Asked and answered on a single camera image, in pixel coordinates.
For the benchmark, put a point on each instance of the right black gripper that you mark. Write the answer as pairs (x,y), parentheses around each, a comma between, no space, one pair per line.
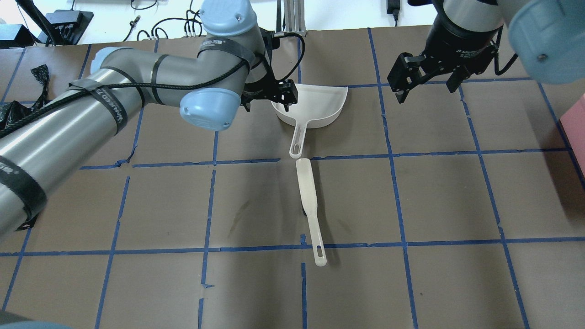
(458,38)

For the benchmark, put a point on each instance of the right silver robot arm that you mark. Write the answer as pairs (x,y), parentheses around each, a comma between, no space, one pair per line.
(547,36)

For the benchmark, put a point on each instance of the aluminium frame post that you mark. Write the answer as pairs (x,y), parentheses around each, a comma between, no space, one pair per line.
(293,17)

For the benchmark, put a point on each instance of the beige plastic dustpan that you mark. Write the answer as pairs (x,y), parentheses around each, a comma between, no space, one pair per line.
(317,106)

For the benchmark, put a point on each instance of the pink plastic bin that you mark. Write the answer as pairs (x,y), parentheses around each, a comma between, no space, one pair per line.
(573,123)

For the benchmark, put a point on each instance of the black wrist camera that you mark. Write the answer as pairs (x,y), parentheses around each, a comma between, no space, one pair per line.
(272,42)

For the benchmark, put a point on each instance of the black bag lined bin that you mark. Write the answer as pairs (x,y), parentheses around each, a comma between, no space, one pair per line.
(12,113)

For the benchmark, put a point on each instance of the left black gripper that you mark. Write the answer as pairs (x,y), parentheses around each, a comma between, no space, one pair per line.
(277,92)

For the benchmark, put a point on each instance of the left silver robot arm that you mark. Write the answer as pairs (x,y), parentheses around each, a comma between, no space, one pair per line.
(232,68)

